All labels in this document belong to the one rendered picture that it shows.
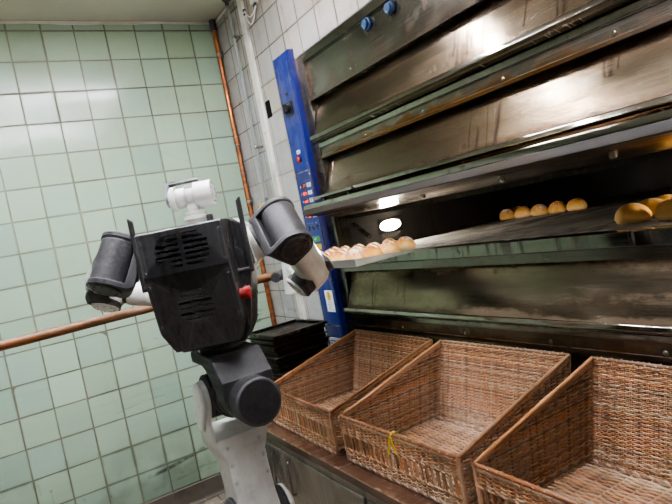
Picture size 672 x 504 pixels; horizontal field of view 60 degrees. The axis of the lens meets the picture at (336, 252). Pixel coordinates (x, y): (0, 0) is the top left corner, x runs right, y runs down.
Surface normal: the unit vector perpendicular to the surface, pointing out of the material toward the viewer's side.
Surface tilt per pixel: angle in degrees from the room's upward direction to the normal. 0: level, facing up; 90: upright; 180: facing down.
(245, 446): 81
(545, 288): 70
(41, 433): 90
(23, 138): 90
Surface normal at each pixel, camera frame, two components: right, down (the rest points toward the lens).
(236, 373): 0.20, -0.73
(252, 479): 0.45, -0.20
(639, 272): -0.86, -0.15
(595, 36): -0.84, 0.19
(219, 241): -0.01, 0.06
